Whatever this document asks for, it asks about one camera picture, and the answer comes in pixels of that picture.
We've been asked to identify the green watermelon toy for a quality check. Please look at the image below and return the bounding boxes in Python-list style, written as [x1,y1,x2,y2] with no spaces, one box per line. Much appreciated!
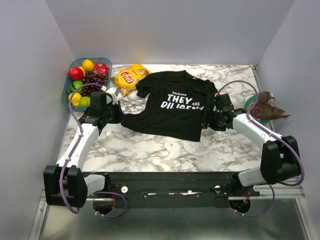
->
[70,80,83,94]

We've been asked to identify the aluminium frame rail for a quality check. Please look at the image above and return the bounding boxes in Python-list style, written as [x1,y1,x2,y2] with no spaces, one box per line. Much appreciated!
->
[259,183,306,199]

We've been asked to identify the green lime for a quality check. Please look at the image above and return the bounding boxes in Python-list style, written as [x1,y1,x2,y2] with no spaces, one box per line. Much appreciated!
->
[78,96,90,106]

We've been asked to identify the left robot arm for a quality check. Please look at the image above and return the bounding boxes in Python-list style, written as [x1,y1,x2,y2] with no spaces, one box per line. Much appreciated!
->
[43,87,122,214]

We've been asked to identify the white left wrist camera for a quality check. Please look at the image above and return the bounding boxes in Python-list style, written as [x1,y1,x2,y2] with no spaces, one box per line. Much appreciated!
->
[100,86,118,105]

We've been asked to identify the purple grapes bunch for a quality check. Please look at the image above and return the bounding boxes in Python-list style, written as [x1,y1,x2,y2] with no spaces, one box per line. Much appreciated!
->
[81,71,108,97]

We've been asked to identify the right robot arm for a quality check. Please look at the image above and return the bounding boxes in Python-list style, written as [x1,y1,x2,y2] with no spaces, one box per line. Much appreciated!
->
[203,94,304,196]

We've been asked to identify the yellow chips bag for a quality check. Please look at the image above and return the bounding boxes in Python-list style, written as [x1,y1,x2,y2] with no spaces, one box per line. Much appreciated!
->
[112,63,152,97]

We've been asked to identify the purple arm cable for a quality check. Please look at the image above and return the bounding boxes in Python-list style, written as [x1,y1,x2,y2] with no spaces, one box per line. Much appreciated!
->
[58,82,128,218]
[216,80,305,217]

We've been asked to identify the teal plastic fruit basket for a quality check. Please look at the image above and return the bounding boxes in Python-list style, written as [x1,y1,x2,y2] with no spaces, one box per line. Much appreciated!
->
[61,57,112,112]

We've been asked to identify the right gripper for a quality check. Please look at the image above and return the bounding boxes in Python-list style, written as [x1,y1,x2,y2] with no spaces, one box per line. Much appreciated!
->
[201,106,226,132]

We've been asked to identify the red dragon fruit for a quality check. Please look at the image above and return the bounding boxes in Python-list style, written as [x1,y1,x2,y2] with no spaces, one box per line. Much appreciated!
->
[93,62,109,76]

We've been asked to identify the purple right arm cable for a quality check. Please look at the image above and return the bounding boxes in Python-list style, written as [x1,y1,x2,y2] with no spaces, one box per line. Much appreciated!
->
[216,80,305,217]

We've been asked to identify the orange fruit top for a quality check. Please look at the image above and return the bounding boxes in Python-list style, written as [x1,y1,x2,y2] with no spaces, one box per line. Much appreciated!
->
[82,59,95,72]

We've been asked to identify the black printed t-shirt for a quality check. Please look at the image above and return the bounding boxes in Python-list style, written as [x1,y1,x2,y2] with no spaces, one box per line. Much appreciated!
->
[121,70,218,142]

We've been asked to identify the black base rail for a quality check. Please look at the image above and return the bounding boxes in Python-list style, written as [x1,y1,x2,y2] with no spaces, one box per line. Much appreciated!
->
[89,171,260,209]

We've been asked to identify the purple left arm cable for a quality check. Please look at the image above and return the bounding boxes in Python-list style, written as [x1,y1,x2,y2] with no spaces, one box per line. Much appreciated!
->
[58,82,128,218]

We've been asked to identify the red apple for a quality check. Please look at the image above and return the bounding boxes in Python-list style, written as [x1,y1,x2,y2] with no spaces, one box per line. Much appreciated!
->
[68,66,84,81]

